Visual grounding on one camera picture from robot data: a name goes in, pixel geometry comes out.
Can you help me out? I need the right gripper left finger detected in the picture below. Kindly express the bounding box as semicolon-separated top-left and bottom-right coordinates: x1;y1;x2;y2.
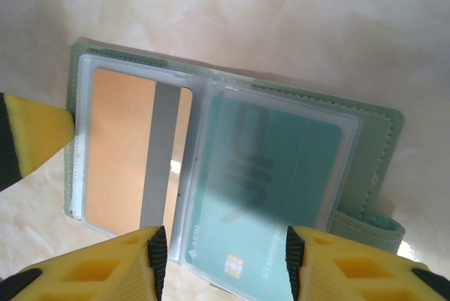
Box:
0;225;169;301

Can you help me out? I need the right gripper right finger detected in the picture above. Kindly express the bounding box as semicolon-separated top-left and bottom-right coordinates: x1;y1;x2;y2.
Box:
285;225;450;301

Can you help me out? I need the teal chip card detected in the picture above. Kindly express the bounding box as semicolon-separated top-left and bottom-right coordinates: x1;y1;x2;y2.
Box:
182;91;344;291

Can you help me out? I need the green leather card holder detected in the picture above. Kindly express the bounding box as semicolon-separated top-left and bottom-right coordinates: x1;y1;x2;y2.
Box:
65;37;407;301

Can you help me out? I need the gold card with grey stripe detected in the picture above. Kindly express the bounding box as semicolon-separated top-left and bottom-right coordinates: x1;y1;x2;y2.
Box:
84;68;193;238

